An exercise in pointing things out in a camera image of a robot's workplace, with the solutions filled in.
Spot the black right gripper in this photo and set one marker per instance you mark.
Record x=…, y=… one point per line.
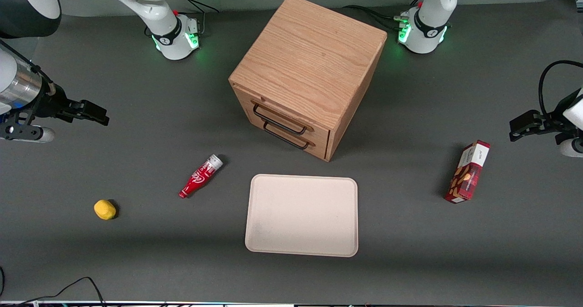
x=49, y=106

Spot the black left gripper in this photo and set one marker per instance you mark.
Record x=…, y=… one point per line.
x=556, y=117

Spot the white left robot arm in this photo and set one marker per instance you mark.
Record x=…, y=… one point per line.
x=430, y=24

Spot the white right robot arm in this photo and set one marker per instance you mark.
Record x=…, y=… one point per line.
x=150, y=2

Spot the wooden drawer cabinet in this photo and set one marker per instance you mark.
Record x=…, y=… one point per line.
x=309, y=56

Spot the red plaid cookie box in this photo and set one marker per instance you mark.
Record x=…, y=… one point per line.
x=467, y=177

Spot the yellow lemon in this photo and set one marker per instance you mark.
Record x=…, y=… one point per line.
x=104, y=209

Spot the red cola bottle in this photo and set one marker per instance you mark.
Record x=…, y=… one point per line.
x=198, y=179

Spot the beige plastic tray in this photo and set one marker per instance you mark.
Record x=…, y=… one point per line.
x=301, y=216

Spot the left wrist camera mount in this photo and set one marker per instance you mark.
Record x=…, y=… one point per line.
x=571, y=146

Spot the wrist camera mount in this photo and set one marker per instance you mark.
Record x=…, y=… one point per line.
x=571, y=146
x=27, y=134

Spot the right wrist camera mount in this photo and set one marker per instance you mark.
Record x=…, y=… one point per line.
x=27, y=134

